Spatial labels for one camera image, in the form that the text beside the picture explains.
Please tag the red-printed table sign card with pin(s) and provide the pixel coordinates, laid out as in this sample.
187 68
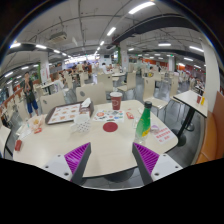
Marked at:
163 135

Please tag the person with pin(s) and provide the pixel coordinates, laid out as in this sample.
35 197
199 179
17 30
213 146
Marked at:
59 83
29 93

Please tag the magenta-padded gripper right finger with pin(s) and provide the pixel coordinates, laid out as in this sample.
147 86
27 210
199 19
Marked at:
146 158

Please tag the beige cafeteria chair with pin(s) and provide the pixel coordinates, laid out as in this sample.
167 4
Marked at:
52 101
149 89
91 93

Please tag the ceiling strip lights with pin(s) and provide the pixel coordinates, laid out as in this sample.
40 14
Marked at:
141 6

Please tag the flat round red coaster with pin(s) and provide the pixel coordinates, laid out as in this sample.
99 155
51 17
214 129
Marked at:
110 127

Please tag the orange bench seat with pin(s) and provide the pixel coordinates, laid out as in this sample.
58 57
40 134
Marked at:
210 140

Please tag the clear plastic cup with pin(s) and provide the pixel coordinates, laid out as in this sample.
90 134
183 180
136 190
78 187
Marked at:
135 123

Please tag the crumpled food wrapper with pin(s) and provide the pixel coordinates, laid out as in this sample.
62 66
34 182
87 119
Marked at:
36 123

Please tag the green drink bottle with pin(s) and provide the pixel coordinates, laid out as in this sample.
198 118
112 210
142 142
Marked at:
144 125

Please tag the ceiling air conditioner unit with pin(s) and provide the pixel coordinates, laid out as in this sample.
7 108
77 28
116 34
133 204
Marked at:
57 36

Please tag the brown food tray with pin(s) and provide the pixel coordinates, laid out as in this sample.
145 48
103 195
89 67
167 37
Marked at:
65 114

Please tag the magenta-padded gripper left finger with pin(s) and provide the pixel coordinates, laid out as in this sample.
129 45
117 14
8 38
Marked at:
77 158

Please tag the far cafeteria chairs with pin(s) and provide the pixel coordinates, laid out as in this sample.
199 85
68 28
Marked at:
105 79

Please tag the white side table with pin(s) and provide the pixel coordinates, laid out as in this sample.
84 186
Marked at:
190 99

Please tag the colourful sticker sheet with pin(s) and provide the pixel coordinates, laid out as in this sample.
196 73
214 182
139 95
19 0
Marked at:
108 115

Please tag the red paper cup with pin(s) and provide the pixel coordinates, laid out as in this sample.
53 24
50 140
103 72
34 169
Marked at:
116 101

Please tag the crumpled white napkin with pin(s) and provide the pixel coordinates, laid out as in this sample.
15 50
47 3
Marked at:
86 103

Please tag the white polka-dot mug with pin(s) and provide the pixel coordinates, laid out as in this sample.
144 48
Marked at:
81 124

